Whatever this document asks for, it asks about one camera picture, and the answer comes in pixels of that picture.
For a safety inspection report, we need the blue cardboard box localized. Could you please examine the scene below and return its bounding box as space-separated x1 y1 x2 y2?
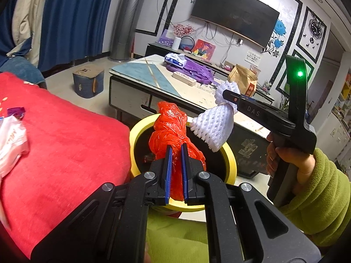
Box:
73 66 105 99

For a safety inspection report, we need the beige power strip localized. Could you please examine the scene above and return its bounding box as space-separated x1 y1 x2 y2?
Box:
173 71 197 86

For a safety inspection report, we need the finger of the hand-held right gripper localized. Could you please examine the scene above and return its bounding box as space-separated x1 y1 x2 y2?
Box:
222 89 242 109

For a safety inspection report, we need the round ornament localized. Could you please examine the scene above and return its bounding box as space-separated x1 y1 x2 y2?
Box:
181 36 195 51

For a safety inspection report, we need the blue curtain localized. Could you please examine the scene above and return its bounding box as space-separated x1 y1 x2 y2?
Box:
37 0 118 72
0 0 33 63

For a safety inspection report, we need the beige curtain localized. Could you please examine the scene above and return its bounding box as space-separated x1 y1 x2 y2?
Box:
5 0 51 68

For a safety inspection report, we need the black wall clock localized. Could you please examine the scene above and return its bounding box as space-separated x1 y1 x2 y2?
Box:
308 19 323 39

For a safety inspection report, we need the colourful picture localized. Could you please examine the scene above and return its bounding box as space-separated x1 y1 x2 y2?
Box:
191 39 216 59

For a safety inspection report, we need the blue white tissue pack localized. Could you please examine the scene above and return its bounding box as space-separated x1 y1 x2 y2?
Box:
164 53 187 69

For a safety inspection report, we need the person's right forearm green sleeve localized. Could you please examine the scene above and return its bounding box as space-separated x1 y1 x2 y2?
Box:
280 148 350 247

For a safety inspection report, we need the brown paper bag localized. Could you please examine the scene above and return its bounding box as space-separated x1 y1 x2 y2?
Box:
227 64 260 98

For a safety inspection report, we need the white wall note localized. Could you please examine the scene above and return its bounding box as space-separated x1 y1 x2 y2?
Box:
246 51 261 66

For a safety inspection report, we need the purple box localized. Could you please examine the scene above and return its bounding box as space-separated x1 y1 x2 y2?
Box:
159 30 176 46

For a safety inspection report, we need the red plastic bag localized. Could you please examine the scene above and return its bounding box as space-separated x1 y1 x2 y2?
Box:
149 101 206 200

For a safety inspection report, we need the coffee table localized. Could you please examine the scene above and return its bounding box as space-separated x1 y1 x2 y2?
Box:
109 54 272 178

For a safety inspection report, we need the shelf with goods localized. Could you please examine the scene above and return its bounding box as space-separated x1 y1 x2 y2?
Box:
329 71 351 170

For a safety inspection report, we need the person's green clothing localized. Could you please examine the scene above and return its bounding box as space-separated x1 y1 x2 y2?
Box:
145 211 211 263

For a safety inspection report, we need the white plastic wrapper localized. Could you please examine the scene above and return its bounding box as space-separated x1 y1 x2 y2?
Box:
0 115 30 177

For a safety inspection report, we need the silver cylindrical air conditioner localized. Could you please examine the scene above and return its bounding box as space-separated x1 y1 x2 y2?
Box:
109 0 150 61

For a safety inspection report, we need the person's right hand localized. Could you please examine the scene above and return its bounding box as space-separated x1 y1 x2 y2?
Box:
266 131 316 195

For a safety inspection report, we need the red floral blanket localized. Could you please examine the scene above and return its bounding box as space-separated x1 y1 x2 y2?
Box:
0 72 131 259

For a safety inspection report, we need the black wall television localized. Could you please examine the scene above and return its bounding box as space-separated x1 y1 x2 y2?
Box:
190 0 280 48

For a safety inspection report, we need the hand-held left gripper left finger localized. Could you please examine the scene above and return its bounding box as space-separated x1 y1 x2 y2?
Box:
30 146 173 263

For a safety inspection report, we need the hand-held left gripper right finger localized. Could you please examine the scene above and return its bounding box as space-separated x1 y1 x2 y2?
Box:
181 144 321 263

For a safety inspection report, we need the white foam fruit net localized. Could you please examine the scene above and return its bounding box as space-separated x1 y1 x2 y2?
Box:
191 82 240 152

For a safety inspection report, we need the red blossom decoration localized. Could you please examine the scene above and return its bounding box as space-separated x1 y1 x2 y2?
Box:
172 24 195 37

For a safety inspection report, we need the blue sofa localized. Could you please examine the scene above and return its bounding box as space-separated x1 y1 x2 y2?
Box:
0 55 47 89

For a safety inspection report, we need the yellow round bin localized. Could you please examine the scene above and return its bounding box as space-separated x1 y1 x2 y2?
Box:
129 114 238 213

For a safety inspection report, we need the purple plastic bag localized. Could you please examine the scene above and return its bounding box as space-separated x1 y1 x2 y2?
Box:
164 57 216 85

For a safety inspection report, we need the purple foil wrapper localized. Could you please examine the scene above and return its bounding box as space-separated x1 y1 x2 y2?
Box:
6 106 26 120

